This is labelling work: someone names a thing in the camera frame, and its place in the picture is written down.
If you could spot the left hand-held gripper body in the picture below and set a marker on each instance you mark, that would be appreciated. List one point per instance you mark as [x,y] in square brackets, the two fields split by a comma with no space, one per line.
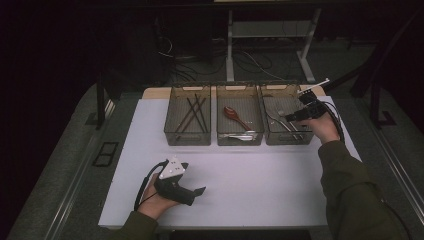
[171,190]

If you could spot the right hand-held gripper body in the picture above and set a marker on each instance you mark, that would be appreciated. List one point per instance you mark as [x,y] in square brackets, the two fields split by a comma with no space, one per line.
[311,108]

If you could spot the steel knife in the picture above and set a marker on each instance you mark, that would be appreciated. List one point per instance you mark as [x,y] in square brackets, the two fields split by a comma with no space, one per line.
[275,118]

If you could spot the smoky clear plastic bin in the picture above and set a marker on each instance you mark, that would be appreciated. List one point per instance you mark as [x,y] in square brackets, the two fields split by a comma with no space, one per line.
[176,113]
[276,96]
[240,100]

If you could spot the brown wooden chopstick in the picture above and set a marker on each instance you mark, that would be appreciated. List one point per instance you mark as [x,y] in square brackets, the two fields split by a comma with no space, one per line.
[190,122]
[186,120]

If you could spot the black chopstick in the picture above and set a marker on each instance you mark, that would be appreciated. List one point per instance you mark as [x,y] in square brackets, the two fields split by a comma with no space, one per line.
[196,115]
[201,113]

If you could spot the brown wooden spoon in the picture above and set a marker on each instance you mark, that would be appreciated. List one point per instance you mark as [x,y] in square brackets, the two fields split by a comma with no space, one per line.
[230,113]

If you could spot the person's left hand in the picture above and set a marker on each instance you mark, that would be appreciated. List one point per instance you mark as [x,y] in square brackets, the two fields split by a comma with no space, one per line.
[151,203]

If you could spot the person's right hand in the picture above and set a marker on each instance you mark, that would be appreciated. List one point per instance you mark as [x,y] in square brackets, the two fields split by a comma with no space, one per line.
[325,130]

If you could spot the black metal stand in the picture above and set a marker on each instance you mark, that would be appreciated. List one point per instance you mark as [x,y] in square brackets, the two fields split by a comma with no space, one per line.
[375,106]

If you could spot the white metal stand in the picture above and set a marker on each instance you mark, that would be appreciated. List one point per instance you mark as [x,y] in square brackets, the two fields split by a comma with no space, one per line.
[230,50]

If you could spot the metal table rail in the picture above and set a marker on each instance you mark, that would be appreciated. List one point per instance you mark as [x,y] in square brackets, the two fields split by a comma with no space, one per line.
[403,173]
[66,201]

